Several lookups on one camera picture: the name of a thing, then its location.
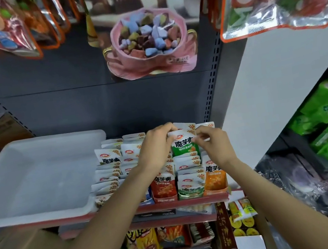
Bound orange display box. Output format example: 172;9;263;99
192;120;231;196

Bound gold display box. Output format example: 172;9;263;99
85;137;134;209

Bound row of orange chip bags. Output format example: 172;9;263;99
122;217;217;249

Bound dark red white-label carton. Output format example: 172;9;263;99
206;198;268;249

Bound plain brown cardboard carton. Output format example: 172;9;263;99
0;108;33;150

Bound person's right forearm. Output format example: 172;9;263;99
223;142;328;249

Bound blue display box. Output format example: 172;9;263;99
116;131;158;209

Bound green display box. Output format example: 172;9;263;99
166;119;210;202

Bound blue konjac snack packet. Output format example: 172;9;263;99
120;140;147;161

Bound person's right hand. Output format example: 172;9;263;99
191;121;241;173

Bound person's left hand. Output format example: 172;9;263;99
130;121;185;178

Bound red display box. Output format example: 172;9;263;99
148;165;180;205

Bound red konjac snack packet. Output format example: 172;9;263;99
149;170;180;203

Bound black plastic wrapped bundle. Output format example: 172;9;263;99
254;146;328;226

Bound hanging yellow green snack bags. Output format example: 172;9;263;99
82;9;102;50

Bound hanging pink candy bag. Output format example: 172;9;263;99
97;0;204;86

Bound orange snack packet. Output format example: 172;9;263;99
201;162;230;193

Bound person's left forearm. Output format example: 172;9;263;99
15;165;170;249

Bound white plastic bin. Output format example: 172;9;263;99
0;126;119;230

